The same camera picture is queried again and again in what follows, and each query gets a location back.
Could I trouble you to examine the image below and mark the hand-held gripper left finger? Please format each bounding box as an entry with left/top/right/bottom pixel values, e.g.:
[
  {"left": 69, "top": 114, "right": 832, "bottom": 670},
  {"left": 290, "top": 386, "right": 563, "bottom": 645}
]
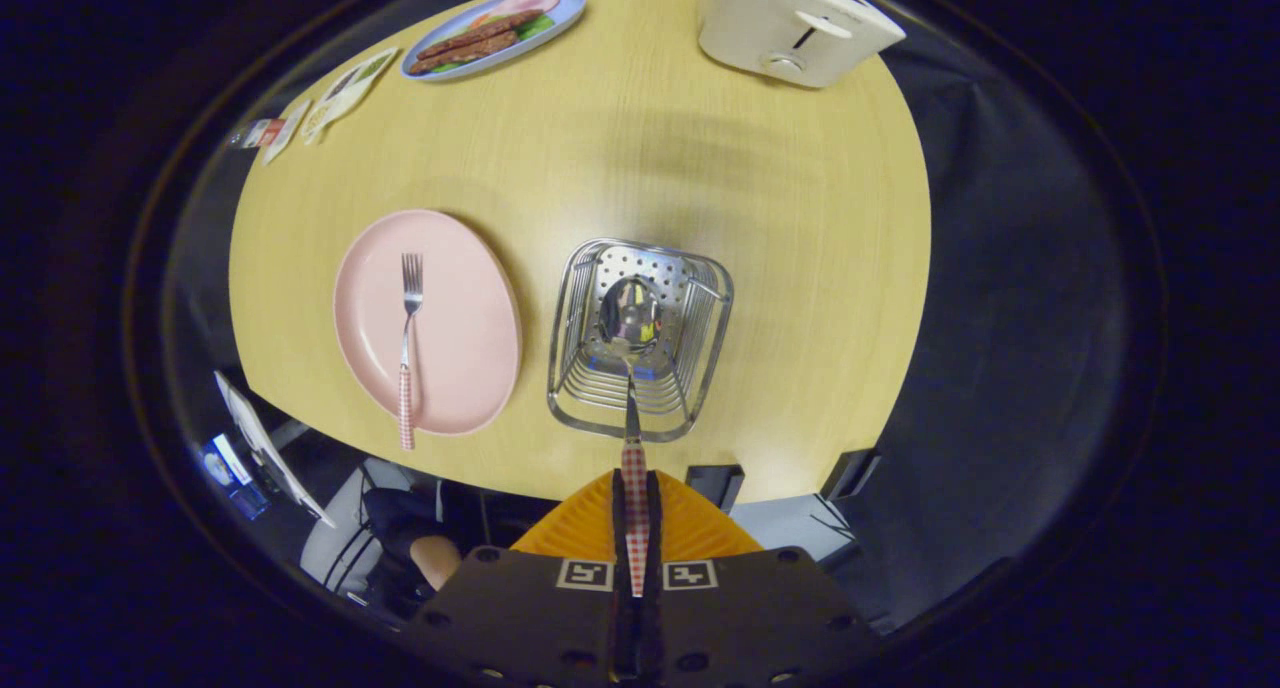
[{"left": 395, "top": 470, "right": 637, "bottom": 688}]

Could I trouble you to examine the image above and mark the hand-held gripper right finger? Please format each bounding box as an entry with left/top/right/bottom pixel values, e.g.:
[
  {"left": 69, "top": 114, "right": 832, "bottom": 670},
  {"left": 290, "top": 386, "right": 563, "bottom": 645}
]
[{"left": 637, "top": 470, "right": 886, "bottom": 688}]

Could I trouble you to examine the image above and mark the spoon with checkered handle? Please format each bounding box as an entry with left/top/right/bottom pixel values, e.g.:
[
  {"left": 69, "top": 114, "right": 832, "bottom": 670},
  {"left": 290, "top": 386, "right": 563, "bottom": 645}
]
[{"left": 598, "top": 276, "right": 663, "bottom": 599}]

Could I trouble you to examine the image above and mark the fork with checkered handle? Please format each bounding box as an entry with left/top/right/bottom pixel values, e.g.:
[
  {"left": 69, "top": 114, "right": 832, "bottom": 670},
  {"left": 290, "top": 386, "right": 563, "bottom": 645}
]
[{"left": 398, "top": 253, "right": 425, "bottom": 451}]

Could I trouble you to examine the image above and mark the pink plate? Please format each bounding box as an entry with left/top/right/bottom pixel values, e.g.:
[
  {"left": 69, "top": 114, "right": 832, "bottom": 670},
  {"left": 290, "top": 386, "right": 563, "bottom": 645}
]
[{"left": 333, "top": 209, "right": 523, "bottom": 437}]

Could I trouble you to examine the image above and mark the white board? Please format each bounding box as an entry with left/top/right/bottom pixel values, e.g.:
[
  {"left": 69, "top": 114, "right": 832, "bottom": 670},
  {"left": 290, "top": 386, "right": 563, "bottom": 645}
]
[{"left": 215, "top": 370, "right": 338, "bottom": 529}]

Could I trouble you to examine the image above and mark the blue printed card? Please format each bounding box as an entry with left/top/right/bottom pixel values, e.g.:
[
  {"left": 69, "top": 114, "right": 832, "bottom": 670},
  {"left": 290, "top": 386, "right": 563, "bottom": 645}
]
[{"left": 200, "top": 433, "right": 271, "bottom": 521}]

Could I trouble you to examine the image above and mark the white square coaster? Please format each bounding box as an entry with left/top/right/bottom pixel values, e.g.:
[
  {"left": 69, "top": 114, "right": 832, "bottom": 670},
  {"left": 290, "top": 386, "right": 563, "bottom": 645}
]
[{"left": 262, "top": 98, "right": 311, "bottom": 166}]

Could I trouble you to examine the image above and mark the clear bottle with red label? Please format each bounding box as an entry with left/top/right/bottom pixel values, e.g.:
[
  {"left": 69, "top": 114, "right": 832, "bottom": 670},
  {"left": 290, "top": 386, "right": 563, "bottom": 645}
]
[{"left": 228, "top": 118, "right": 289, "bottom": 151}]

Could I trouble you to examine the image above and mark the white compartment sauce tray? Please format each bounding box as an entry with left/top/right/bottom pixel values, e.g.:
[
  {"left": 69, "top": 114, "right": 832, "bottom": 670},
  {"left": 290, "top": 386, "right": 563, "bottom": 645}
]
[{"left": 302, "top": 48, "right": 399, "bottom": 147}]

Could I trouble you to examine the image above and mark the brown sausage strip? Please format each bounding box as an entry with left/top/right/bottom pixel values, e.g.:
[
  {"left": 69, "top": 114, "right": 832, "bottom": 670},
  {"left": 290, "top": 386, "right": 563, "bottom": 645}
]
[
  {"left": 415, "top": 10, "right": 546, "bottom": 61},
  {"left": 408, "top": 30, "right": 519, "bottom": 76}
]

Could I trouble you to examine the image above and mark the white toaster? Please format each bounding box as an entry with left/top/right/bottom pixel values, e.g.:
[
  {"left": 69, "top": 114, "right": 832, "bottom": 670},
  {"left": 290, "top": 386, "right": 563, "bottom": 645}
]
[{"left": 698, "top": 0, "right": 907, "bottom": 89}]

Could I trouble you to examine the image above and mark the blue plate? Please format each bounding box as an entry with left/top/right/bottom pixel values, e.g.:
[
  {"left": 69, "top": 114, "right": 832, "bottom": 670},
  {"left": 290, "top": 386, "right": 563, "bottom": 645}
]
[{"left": 400, "top": 0, "right": 587, "bottom": 82}]

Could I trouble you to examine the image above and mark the pink ham slice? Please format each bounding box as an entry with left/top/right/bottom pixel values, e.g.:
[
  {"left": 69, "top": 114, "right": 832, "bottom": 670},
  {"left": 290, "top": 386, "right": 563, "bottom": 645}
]
[{"left": 478, "top": 0, "right": 561, "bottom": 24}]

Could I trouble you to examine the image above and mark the black table bracket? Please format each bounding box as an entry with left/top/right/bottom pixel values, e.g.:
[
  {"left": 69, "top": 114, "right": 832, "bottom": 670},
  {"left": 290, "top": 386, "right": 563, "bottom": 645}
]
[
  {"left": 686, "top": 463, "right": 746, "bottom": 514},
  {"left": 822, "top": 448, "right": 883, "bottom": 502}
]

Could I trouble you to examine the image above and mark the metal wire basket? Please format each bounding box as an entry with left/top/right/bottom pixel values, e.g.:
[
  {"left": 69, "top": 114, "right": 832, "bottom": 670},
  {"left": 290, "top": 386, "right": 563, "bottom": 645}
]
[{"left": 546, "top": 238, "right": 734, "bottom": 443}]

